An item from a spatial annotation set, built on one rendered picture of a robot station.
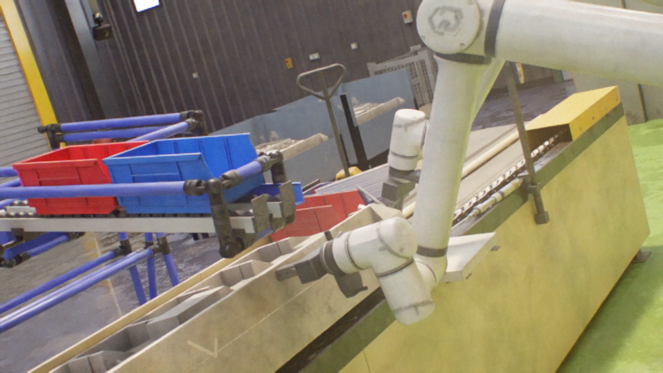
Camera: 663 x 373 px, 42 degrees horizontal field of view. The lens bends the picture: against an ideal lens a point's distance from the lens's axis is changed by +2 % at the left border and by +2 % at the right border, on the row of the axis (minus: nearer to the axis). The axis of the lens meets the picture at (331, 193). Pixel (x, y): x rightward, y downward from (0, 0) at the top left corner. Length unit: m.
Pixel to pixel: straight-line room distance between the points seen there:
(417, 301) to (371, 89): 8.01
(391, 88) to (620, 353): 6.45
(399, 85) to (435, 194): 7.74
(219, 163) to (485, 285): 1.17
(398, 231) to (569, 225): 1.87
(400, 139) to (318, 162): 5.32
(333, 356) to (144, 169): 0.63
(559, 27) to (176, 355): 0.93
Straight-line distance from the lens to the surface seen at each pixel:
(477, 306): 2.70
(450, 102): 1.74
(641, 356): 3.47
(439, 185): 1.78
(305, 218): 3.03
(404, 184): 2.48
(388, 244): 1.69
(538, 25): 1.53
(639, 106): 7.71
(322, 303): 2.02
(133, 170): 1.87
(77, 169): 1.99
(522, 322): 3.01
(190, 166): 1.75
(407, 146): 2.42
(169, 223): 1.85
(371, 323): 2.18
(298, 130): 8.35
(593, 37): 1.52
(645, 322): 3.75
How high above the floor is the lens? 1.48
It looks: 11 degrees down
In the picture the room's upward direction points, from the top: 16 degrees counter-clockwise
